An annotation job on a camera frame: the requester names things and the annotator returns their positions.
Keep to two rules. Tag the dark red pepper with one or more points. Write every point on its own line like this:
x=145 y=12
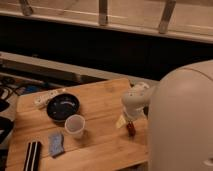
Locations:
x=131 y=129

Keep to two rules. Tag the black round bowl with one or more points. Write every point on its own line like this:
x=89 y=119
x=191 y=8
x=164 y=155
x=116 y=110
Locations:
x=62 y=106

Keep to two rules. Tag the blue sponge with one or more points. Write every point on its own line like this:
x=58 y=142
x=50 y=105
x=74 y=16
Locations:
x=56 y=144

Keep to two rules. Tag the wooden table board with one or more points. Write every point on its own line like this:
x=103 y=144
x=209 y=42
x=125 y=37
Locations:
x=104 y=147

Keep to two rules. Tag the white power strip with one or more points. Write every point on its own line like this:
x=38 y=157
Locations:
x=42 y=100

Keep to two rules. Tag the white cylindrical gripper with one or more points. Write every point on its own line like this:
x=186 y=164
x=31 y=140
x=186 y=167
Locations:
x=129 y=115

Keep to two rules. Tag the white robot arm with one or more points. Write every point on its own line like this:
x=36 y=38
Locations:
x=179 y=111

